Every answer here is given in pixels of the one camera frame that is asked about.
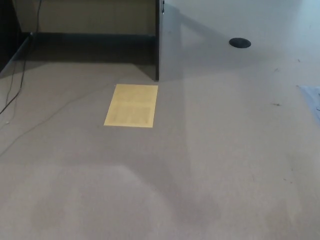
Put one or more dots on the yellow paper sheet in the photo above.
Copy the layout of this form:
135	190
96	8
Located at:
131	107

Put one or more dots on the grey desk side panel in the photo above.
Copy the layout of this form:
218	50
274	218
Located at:
171	37

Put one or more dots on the dark wall baseboard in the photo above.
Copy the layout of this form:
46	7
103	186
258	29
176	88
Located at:
95	38

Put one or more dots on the dark cabinet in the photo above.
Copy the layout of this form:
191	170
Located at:
7	25

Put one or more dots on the black round desk grommet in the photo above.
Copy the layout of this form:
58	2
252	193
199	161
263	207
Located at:
240	42

